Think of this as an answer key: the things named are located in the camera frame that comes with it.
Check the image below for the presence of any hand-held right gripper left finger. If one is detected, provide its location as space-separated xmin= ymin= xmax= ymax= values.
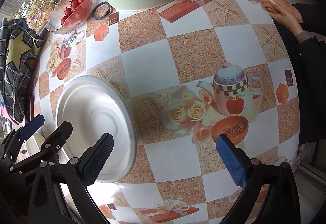
xmin=29 ymin=133 xmax=114 ymax=224

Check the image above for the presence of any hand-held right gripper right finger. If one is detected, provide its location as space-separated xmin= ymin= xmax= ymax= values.
xmin=216 ymin=134 xmax=301 ymax=224

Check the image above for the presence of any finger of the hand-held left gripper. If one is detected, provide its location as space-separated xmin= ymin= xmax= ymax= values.
xmin=5 ymin=122 xmax=73 ymax=175
xmin=0 ymin=115 xmax=45 ymax=161

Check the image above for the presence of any white bowl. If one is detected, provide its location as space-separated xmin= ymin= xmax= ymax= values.
xmin=55 ymin=75 xmax=138 ymax=184

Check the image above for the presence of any grid patterned star bag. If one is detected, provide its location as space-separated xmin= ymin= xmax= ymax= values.
xmin=0 ymin=18 xmax=44 ymax=126

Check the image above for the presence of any printed checkered tablecloth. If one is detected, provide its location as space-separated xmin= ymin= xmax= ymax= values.
xmin=30 ymin=0 xmax=300 ymax=224

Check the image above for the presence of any clear glass bowl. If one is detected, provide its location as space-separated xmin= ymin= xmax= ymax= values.
xmin=45 ymin=0 xmax=97 ymax=35

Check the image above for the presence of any pile of cherry tomatoes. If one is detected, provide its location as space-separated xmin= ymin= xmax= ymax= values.
xmin=61 ymin=0 xmax=88 ymax=25

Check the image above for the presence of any black rubber ring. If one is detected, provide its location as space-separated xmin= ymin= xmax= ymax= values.
xmin=91 ymin=2 xmax=111 ymax=20

